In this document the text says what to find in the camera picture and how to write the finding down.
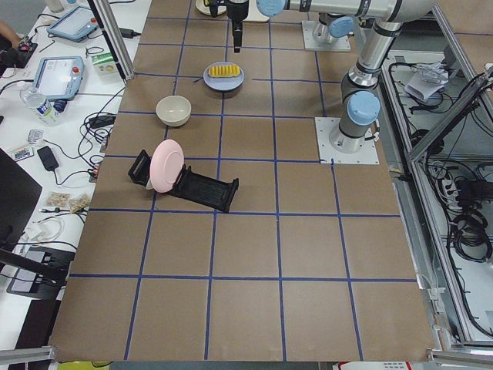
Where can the clear water bottle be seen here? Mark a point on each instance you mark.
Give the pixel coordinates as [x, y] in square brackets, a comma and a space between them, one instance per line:
[39, 104]

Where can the yellow spiral bread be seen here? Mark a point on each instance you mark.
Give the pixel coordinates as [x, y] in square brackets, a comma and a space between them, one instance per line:
[228, 70]

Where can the black dish rack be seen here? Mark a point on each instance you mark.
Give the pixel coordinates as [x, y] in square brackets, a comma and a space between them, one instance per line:
[189, 186]

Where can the near teach pendant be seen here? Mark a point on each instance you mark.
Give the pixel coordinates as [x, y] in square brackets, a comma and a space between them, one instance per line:
[59, 77]

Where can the far teach pendant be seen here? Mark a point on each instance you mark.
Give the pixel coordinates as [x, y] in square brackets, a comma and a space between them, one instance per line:
[75, 25]

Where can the bag of wooden pieces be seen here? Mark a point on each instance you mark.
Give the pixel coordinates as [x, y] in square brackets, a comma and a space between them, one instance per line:
[68, 201]

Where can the blue plate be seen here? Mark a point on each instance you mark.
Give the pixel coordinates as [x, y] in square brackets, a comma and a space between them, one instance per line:
[223, 84]

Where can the black monitor stand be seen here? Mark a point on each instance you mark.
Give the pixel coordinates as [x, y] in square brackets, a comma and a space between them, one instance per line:
[42, 272]

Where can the black power adapter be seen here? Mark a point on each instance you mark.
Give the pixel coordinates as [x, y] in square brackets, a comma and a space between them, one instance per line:
[47, 158]

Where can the green white box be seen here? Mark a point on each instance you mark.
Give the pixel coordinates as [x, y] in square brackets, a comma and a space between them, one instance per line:
[104, 64]

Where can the pink plate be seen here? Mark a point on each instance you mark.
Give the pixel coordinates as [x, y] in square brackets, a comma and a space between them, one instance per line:
[166, 163]

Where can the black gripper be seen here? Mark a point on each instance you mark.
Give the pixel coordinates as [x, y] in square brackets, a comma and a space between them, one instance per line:
[236, 9]

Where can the teach pendant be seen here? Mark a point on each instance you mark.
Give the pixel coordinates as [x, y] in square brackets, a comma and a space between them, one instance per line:
[75, 25]
[59, 77]

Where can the beige ceramic bowl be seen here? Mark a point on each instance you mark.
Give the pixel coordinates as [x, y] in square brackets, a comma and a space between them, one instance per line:
[174, 111]

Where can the white tray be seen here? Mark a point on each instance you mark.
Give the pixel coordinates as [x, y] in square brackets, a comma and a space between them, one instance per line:
[253, 14]

